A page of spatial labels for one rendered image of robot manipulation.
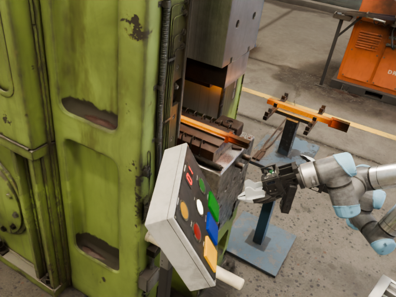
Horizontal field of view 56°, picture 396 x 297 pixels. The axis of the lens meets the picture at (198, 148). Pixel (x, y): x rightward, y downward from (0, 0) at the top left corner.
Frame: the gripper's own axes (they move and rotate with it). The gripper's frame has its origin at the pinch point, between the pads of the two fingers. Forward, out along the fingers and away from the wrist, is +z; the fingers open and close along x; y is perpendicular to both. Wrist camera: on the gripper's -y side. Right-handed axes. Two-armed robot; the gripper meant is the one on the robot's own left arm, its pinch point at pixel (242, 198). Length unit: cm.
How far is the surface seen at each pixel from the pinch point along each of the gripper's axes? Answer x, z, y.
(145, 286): -12, 63, -44
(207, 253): 22.8, 9.6, 3.3
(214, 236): 12.4, 9.6, -1.2
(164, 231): 27.0, 14.4, 18.8
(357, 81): -357, -100, -164
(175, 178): 11.2, 11.9, 22.5
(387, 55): -347, -136, -138
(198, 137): -44.4, 18.0, 2.5
